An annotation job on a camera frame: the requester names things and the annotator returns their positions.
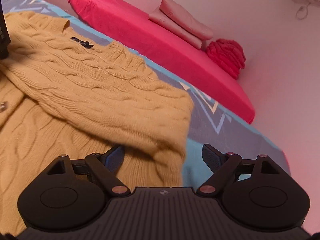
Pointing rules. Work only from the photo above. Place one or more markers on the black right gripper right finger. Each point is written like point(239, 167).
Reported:
point(257, 194)

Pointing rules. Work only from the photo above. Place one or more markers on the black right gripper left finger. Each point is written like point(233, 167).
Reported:
point(69, 194)

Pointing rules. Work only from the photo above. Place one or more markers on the tan cable-knit cardigan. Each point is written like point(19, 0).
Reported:
point(64, 98)

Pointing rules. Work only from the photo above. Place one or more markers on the blue grey patterned bedsheet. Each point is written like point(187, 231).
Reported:
point(211, 123)

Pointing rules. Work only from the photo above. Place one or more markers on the red mattress sheet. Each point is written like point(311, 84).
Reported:
point(131, 26)

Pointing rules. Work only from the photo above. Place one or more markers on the red ruffled cloth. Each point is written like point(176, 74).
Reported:
point(228, 55)

